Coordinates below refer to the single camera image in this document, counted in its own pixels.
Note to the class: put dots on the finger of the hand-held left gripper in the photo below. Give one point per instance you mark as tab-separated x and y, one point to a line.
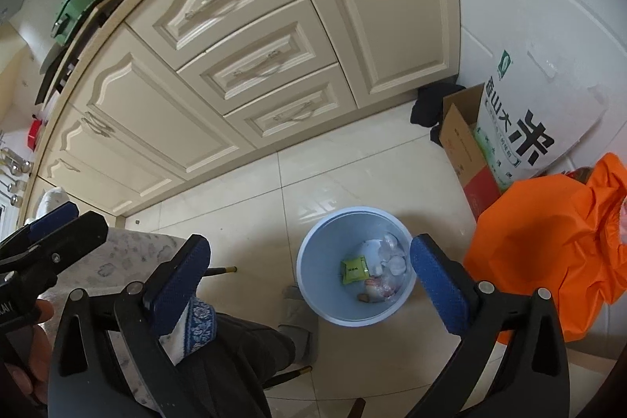
49	219
73	241

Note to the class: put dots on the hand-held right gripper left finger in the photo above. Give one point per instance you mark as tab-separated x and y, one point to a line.
181	286

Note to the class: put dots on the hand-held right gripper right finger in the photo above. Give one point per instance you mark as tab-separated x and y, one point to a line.
436	286

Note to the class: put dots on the clear plastic bag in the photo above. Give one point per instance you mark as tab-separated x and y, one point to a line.
384	288

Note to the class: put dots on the white plastic film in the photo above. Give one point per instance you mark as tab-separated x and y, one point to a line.
392	259

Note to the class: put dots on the light blue trash bin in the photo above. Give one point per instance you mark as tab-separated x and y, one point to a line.
318	261

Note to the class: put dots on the person's left hand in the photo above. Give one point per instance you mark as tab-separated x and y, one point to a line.
36	354

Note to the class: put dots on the crumpled white tissue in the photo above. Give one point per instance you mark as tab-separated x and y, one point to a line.
51	200

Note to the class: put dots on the blue patterned knit cloth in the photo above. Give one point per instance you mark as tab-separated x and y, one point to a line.
198	325

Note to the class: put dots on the red plastic container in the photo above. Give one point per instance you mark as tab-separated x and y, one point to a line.
35	134

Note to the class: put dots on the person's dark trouser leg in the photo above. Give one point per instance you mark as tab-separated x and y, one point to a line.
235	359

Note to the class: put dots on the orange plastic bag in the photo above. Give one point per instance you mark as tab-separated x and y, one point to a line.
539	241

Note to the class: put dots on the grey slipper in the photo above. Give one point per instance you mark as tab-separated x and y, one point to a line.
299	339

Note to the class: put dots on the brown cardboard box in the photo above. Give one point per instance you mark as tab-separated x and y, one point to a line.
460	144

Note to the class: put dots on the black glass gas stove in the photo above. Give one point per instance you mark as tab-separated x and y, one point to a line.
49	75

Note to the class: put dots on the dark cloth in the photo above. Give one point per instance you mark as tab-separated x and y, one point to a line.
428	104

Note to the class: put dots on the white rice sack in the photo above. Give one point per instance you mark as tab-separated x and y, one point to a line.
539	124

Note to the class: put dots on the cream cabinet drawer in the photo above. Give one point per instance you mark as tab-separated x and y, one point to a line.
294	109
259	60
215	6

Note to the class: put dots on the green electric grill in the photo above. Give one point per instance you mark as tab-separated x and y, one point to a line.
83	1

